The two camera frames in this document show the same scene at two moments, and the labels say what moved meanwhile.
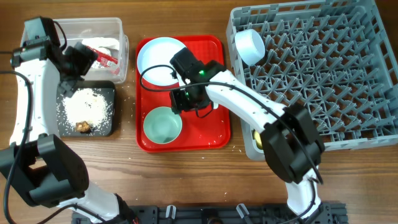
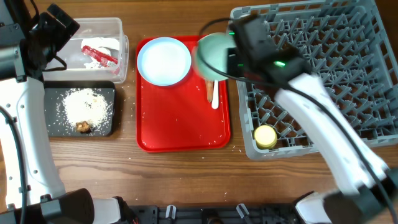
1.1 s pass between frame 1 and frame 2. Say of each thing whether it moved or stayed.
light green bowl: moved
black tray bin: stayed
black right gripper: moved
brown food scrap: stayed
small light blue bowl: moved
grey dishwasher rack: stayed
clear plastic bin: stayed
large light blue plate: stayed
